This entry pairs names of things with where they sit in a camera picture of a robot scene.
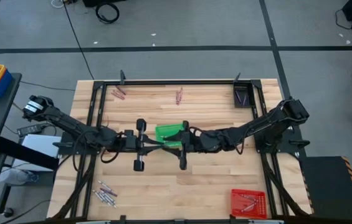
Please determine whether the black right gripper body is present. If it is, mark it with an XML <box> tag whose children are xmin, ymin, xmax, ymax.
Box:
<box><xmin>179</xmin><ymin>120</ymin><xmax>202</xmax><ymax>171</ymax></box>

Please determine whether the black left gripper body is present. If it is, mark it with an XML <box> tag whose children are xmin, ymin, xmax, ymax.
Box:
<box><xmin>122</xmin><ymin>118</ymin><xmax>148</xmax><ymax>172</ymax></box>

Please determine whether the green plastic basket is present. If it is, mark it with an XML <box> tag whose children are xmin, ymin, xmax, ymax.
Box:
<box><xmin>155</xmin><ymin>123</ymin><xmax>185</xmax><ymax>147</ymax></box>

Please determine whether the black plastic basket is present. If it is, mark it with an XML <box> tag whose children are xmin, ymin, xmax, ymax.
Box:
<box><xmin>232</xmin><ymin>82</ymin><xmax>256</xmax><ymax>109</ymax></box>

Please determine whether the red plastic basket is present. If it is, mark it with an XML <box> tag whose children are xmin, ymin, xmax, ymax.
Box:
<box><xmin>229</xmin><ymin>188</ymin><xmax>269</xmax><ymax>220</ymax></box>

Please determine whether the white box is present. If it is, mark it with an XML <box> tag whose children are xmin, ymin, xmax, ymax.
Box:
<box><xmin>21</xmin><ymin>133</ymin><xmax>60</xmax><ymax>170</ymax></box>

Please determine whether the black power adapter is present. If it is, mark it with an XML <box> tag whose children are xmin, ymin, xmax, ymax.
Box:
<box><xmin>16</xmin><ymin>123</ymin><xmax>48</xmax><ymax>138</ymax></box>

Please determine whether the clear plastic bag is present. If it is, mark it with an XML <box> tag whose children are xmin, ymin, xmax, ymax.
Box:
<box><xmin>6</xmin><ymin>169</ymin><xmax>39</xmax><ymax>185</ymax></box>

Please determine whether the black platform with hazard stripe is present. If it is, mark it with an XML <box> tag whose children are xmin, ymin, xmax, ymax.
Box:
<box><xmin>298</xmin><ymin>155</ymin><xmax>352</xmax><ymax>221</ymax></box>

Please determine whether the blue plastic bin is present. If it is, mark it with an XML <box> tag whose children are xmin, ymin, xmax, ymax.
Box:
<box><xmin>0</xmin><ymin>70</ymin><xmax>15</xmax><ymax>98</ymax></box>

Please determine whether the black equipment box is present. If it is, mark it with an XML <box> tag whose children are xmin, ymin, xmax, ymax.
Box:
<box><xmin>82</xmin><ymin>0</ymin><xmax>127</xmax><ymax>8</ymax></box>

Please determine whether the black left cable bundle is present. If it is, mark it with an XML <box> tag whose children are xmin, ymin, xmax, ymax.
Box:
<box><xmin>50</xmin><ymin>154</ymin><xmax>97</xmax><ymax>220</ymax></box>

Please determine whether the black cable bundle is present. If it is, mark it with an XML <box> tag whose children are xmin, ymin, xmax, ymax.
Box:
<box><xmin>261</xmin><ymin>152</ymin><xmax>309</xmax><ymax>218</ymax></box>
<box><xmin>50</xmin><ymin>154</ymin><xmax>97</xmax><ymax>220</ymax></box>

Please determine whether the black right cable bundle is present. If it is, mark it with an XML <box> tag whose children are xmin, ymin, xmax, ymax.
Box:
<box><xmin>261</xmin><ymin>152</ymin><xmax>309</xmax><ymax>218</ymax></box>

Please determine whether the long black floor cable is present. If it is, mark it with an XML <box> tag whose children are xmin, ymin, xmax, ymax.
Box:
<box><xmin>62</xmin><ymin>0</ymin><xmax>95</xmax><ymax>81</ymax></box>

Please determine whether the coiled black floor cable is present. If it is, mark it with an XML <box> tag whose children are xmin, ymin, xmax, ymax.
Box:
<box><xmin>95</xmin><ymin>2</ymin><xmax>121</xmax><ymax>25</ymax></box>

